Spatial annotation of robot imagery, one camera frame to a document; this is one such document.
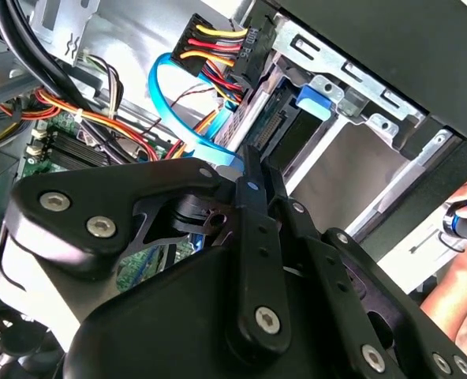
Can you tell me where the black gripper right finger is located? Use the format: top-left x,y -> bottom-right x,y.
261,156 -> 467,379

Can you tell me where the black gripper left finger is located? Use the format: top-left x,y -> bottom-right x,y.
0,145 -> 294,355

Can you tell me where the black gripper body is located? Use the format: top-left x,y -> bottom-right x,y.
62,193 -> 394,379

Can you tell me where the round black blue-ringed tool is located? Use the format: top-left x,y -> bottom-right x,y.
441,197 -> 467,250

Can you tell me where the hard disk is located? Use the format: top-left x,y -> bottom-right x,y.
213,74 -> 335,159

